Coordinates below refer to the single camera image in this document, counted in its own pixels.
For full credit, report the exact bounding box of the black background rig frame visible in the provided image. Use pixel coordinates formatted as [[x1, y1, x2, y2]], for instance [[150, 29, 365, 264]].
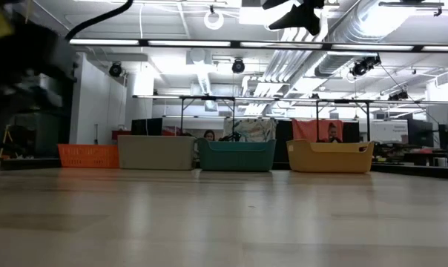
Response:
[[315, 99, 372, 143], [179, 95, 236, 142]]

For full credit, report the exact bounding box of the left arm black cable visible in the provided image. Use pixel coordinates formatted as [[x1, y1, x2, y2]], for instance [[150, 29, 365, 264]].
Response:
[[65, 0, 134, 41]]

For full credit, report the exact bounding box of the black monitor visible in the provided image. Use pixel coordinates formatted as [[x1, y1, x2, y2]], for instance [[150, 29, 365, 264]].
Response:
[[131, 117, 164, 136], [438, 124, 448, 151], [407, 118, 435, 148]]

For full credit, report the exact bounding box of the white hanging ring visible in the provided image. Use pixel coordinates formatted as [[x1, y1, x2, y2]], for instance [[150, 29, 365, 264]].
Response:
[[203, 10, 225, 31]]

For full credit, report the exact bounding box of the orange mesh basket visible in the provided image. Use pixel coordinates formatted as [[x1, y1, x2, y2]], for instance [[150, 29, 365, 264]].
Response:
[[57, 143, 120, 169]]

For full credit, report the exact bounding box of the white sign board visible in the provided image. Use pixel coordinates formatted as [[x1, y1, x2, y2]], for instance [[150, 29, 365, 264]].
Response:
[[370, 120, 409, 144]]

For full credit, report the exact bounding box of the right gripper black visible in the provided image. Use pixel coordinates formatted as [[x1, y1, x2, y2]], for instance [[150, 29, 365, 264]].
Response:
[[261, 0, 326, 36]]

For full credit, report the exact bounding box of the orange cloth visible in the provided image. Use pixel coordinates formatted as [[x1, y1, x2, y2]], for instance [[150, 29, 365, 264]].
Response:
[[292, 119, 344, 143]]

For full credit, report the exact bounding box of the white patterned cloth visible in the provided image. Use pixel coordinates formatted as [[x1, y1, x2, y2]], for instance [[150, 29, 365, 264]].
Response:
[[223, 118, 278, 142]]

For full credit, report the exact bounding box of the yellow plastic bin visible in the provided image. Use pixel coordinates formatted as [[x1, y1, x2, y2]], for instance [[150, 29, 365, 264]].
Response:
[[286, 139, 375, 174]]

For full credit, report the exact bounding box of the black ceiling track fixture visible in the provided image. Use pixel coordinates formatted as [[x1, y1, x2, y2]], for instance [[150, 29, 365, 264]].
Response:
[[378, 1, 446, 18]]

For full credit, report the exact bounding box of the grey plastic bin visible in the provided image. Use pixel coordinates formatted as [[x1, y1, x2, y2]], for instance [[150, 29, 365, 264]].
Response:
[[116, 134, 197, 171]]

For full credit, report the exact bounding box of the green plastic bin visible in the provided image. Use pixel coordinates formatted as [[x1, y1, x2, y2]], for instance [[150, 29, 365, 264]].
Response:
[[197, 137, 277, 172]]

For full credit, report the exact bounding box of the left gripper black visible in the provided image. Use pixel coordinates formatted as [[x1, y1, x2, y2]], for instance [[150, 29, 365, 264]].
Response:
[[0, 25, 76, 123]]

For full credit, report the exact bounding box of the black beam with light strips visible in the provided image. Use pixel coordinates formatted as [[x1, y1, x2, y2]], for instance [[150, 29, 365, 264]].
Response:
[[68, 38, 448, 53]]

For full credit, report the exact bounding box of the black ceiling spotlight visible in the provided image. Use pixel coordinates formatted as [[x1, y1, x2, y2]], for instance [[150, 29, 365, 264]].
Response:
[[231, 58, 246, 74], [388, 90, 409, 102], [108, 62, 123, 78], [349, 54, 382, 78]]

